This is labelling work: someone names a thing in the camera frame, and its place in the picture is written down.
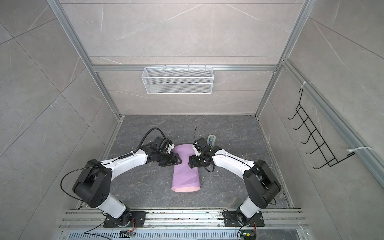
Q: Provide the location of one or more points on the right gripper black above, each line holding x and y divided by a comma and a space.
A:
192, 160

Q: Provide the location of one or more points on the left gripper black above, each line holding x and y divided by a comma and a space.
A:
172, 161

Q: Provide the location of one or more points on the pink wrapping paper sheet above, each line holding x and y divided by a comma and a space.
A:
185, 179

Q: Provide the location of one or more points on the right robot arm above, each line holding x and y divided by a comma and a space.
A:
261, 184

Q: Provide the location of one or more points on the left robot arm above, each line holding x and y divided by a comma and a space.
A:
94, 182

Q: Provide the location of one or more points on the white tape dispenser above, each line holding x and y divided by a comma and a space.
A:
211, 139

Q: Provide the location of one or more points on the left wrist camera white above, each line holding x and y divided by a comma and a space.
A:
170, 146

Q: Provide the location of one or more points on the white wire mesh basket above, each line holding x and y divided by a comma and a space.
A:
178, 80

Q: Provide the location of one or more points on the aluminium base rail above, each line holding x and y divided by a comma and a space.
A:
270, 224

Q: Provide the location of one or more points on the black wire hook rack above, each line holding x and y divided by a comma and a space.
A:
315, 136

